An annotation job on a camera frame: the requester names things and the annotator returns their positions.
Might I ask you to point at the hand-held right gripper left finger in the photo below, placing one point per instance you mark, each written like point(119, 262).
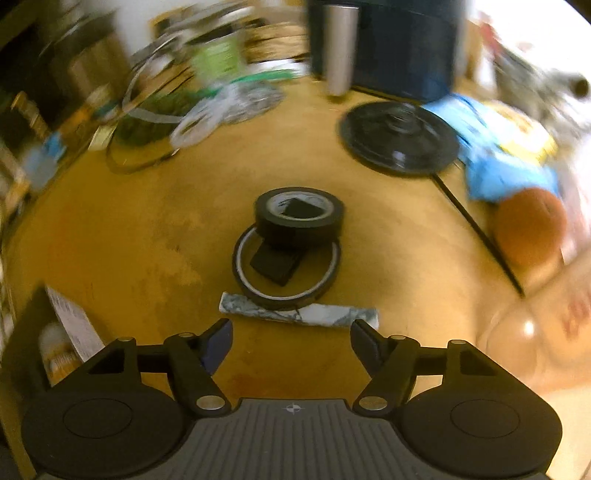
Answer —
point(218, 344)

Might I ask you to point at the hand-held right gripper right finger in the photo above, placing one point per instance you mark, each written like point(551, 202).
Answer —
point(365, 344)

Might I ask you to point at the silver foil sachet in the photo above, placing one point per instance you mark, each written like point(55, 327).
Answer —
point(300, 314)

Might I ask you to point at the brown cardboard box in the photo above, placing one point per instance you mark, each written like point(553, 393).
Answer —
point(76, 323)

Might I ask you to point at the thin brown tape roll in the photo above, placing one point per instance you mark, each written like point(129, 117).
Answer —
point(277, 300)

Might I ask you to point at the black square pad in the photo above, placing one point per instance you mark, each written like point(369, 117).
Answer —
point(277, 266)

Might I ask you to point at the black electrical tape roll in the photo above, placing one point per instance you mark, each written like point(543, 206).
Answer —
point(300, 228)

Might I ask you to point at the white jar orange label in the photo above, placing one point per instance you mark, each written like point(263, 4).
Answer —
point(57, 355)

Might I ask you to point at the clear shaker bottle grey lid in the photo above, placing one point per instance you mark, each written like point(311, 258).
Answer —
point(540, 332)

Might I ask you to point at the black round kettle base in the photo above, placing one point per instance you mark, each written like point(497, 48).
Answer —
point(401, 138)

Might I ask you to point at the light blue wipes packet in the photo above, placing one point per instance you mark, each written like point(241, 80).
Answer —
point(498, 161)

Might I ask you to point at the plastic bag of greens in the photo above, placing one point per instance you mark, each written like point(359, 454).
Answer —
point(184, 108)

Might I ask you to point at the yellow food packet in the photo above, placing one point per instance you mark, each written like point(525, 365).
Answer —
point(526, 131)

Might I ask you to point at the green labelled jar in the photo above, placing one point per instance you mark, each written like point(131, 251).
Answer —
point(217, 57)

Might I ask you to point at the dark blue air fryer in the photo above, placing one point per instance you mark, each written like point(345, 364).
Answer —
point(397, 50)

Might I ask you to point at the brown crumpled paper bag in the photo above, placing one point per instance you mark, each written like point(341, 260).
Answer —
point(272, 44)

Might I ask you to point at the glass bowl of clutter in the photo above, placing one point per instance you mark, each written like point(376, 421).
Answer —
point(545, 83)

